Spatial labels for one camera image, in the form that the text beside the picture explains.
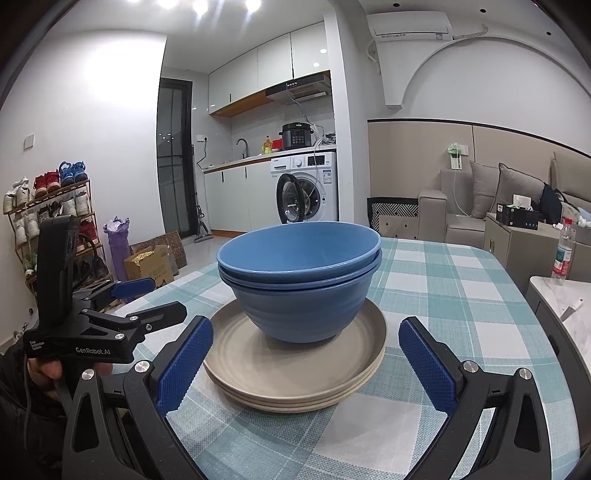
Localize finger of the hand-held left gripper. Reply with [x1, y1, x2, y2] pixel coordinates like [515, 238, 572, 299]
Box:
[74, 277, 157, 315]
[81, 301, 188, 344]

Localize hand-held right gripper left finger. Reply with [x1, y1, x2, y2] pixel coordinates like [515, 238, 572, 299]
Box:
[62, 315, 214, 480]

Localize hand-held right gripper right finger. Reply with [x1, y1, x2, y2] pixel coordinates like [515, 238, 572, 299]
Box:
[398, 316, 552, 480]

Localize person's left forearm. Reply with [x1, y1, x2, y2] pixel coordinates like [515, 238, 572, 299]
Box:
[0, 342, 70, 480]

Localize person's left hand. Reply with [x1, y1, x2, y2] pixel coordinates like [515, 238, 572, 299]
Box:
[28, 357, 114, 393]

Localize open cardboard box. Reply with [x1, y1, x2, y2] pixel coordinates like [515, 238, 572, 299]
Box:
[124, 244, 175, 286]

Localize purple bag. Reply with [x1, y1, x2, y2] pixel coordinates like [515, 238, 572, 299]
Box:
[102, 217, 132, 282]

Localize wooden shoe rack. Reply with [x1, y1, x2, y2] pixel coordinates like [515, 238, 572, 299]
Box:
[2, 178, 112, 296]

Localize shoe rack with shoes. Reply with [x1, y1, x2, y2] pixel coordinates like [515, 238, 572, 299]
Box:
[2, 161, 109, 287]

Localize white lower kitchen cabinets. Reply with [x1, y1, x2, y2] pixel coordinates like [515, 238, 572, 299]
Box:
[203, 159, 273, 234]

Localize white kitchen cabinets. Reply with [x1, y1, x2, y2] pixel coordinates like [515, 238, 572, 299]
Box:
[208, 14, 332, 117]
[203, 159, 273, 234]

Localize black glass door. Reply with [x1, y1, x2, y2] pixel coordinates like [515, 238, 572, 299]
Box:
[156, 78, 195, 238]

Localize grey side cabinet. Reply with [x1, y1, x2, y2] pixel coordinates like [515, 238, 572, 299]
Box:
[482, 212, 566, 296]

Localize grey sofa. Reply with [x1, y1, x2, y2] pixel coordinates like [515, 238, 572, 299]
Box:
[418, 152, 591, 245]

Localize small knife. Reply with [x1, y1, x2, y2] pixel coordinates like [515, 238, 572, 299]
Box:
[560, 298, 585, 321]

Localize marble coffee table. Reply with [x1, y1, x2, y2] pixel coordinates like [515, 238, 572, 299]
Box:
[526, 275, 591, 384]

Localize black white patterned chair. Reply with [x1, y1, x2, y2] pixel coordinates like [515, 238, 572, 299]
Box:
[367, 197, 420, 241]

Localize black box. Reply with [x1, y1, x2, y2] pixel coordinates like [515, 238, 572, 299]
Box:
[496, 203, 540, 229]

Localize plastic water bottle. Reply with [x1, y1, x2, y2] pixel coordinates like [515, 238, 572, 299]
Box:
[551, 218, 575, 280]

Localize grey pillow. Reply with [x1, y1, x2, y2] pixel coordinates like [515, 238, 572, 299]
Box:
[494, 162, 546, 217]
[468, 161, 502, 219]

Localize white washing machine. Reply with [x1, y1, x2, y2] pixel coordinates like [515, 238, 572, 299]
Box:
[270, 151, 339, 225]

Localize black bag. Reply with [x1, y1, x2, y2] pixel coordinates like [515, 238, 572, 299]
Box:
[539, 183, 566, 224]

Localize black pressure cooker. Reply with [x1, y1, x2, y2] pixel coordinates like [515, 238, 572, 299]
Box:
[281, 122, 315, 151]

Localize range hood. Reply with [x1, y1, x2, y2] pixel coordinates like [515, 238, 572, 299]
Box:
[264, 70, 332, 103]

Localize white upper kitchen cabinets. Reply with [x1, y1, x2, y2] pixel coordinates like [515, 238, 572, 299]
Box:
[208, 14, 332, 117]

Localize white air conditioner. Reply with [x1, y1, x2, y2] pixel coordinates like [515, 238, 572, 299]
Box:
[366, 11, 453, 43]

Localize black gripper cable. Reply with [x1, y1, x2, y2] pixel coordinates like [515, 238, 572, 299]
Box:
[76, 233, 105, 282]

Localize wall socket with green charger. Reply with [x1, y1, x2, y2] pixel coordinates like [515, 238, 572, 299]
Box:
[445, 143, 468, 171]

